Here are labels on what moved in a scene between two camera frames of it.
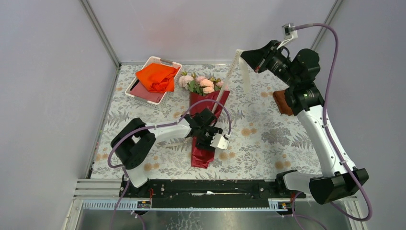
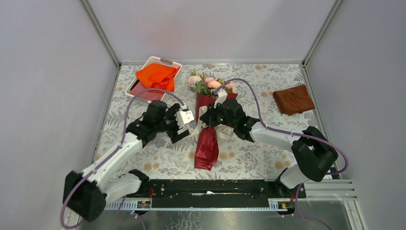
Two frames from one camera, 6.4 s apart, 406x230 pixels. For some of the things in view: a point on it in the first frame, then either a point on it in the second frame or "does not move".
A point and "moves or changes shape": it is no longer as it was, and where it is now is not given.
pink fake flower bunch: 200,85 moves or changes shape
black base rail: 206,194 does not move
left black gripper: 213,131 to 171,113
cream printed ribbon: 239,56 moves or changes shape
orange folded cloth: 159,78 does not move
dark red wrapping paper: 199,101 moves or changes shape
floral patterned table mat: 208,127 does not move
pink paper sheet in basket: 140,91 does not move
